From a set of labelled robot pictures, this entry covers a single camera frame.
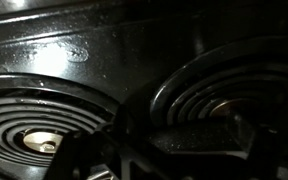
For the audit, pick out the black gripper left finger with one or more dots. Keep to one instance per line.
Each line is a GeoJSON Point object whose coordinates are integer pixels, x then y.
{"type": "Point", "coordinates": [124, 130]}

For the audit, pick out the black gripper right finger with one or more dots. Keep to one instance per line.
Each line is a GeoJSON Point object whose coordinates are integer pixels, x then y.
{"type": "Point", "coordinates": [257, 143]}

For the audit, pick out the black electric stove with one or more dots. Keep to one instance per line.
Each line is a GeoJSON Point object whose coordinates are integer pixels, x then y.
{"type": "Point", "coordinates": [117, 60]}

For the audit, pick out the small black coil burner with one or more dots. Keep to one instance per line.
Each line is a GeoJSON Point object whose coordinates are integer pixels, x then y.
{"type": "Point", "coordinates": [200, 93]}

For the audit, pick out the large black coil burner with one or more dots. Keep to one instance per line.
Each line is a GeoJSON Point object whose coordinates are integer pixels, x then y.
{"type": "Point", "coordinates": [17, 113]}

